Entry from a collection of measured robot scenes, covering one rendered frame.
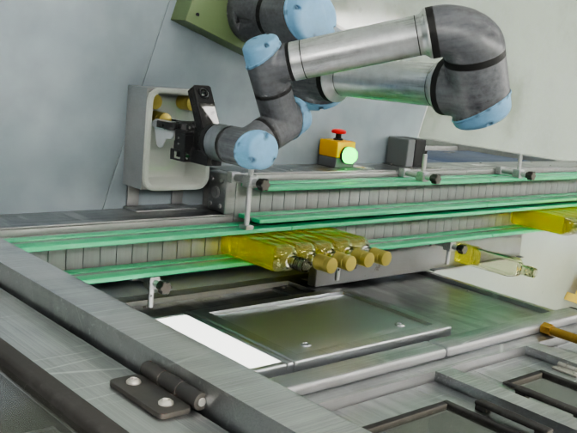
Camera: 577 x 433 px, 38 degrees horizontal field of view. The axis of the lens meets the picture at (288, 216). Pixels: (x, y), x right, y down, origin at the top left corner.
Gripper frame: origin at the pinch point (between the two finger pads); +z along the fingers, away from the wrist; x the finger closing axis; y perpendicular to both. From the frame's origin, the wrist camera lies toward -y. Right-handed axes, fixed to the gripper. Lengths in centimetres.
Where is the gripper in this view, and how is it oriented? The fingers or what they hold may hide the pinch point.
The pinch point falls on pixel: (163, 120)
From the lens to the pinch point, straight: 186.5
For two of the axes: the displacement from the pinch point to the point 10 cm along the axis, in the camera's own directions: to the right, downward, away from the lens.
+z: -6.6, -1.9, 7.2
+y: -0.9, 9.8, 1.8
